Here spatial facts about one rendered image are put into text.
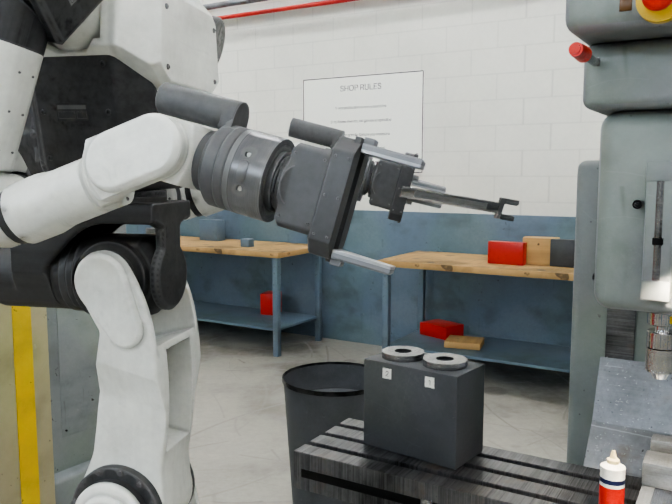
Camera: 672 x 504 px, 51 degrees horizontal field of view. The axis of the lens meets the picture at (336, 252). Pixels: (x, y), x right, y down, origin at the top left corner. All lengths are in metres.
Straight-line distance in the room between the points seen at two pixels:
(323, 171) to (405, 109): 5.40
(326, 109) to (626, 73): 5.39
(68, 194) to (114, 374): 0.35
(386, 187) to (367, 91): 5.04
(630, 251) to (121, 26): 0.82
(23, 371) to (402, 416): 1.25
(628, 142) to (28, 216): 0.87
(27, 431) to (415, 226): 4.25
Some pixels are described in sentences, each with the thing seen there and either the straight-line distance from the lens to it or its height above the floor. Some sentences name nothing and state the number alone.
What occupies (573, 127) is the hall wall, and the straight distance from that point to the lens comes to 5.62.
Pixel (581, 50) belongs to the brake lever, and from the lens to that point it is 1.05.
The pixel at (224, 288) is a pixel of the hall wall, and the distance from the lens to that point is 7.23.
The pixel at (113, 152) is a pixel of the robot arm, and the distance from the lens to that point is 0.75.
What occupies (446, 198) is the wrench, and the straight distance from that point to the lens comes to 1.25.
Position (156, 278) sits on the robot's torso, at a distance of 1.04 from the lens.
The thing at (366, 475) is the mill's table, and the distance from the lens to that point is 1.44.
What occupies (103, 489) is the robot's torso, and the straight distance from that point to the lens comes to 1.12.
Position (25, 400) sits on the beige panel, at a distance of 2.34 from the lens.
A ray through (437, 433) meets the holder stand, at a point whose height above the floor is 1.02.
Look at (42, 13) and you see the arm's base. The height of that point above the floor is 1.71.
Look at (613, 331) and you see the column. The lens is 1.70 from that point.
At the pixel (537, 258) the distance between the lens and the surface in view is 5.18.
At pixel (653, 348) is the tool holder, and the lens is 1.29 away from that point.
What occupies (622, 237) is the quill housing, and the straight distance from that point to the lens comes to 1.20.
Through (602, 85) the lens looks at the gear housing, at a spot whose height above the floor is 1.66.
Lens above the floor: 1.53
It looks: 6 degrees down
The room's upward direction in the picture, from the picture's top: straight up
